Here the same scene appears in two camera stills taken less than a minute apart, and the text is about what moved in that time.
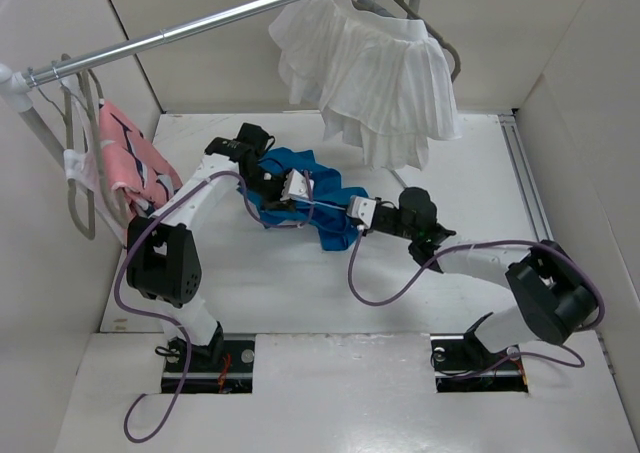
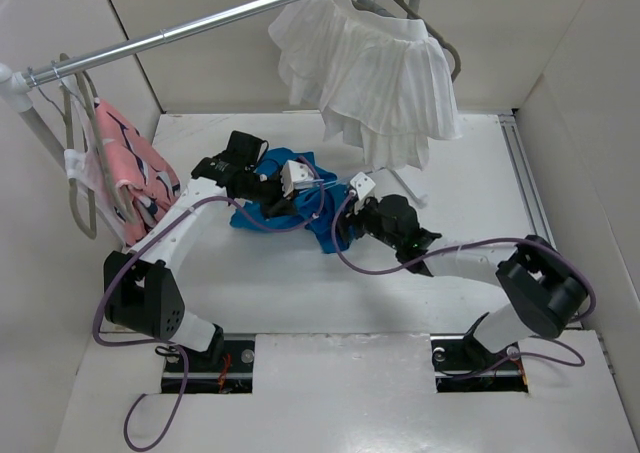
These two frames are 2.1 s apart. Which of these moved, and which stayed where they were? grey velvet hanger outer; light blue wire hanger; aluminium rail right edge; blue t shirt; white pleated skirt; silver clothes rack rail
Moved: light blue wire hanger; blue t shirt
Stayed: white pleated skirt; grey velvet hanger outer; aluminium rail right edge; silver clothes rack rail
